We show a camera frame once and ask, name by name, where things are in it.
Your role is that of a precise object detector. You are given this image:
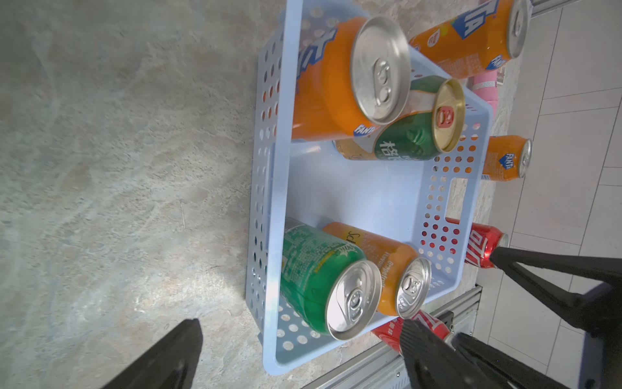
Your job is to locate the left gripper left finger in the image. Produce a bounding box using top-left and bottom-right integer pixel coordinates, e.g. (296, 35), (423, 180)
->
(105, 319), (203, 388)

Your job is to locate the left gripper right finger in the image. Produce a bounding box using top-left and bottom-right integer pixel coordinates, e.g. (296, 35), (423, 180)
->
(403, 328), (500, 388)

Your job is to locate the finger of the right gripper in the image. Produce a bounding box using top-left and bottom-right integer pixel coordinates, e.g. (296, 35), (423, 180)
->
(451, 333), (566, 388)
(489, 245), (622, 336)

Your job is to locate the red cola can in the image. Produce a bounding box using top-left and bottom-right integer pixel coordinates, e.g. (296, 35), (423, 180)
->
(372, 310), (455, 355)
(464, 223), (510, 268)

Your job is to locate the yellow-orange Schweppes can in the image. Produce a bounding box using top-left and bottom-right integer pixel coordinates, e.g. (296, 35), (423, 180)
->
(323, 222), (432, 319)

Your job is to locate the orange Fanta can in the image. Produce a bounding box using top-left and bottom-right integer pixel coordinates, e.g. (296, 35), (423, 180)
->
(409, 0), (531, 79)
(482, 136), (532, 182)

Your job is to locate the light blue plastic basket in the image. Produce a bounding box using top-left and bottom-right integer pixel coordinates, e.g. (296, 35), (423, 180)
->
(246, 1), (493, 375)

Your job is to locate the green Sprite can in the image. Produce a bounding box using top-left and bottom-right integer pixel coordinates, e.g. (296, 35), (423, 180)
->
(281, 217), (382, 341)

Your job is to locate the green gold-top tea can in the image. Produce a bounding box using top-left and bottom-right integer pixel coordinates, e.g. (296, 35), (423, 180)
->
(334, 76), (466, 160)

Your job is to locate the pink foam cylinder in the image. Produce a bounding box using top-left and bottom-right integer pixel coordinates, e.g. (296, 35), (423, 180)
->
(468, 70), (499, 116)

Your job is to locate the orange soda can back-left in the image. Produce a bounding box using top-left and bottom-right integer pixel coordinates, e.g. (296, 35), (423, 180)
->
(292, 16), (411, 142)

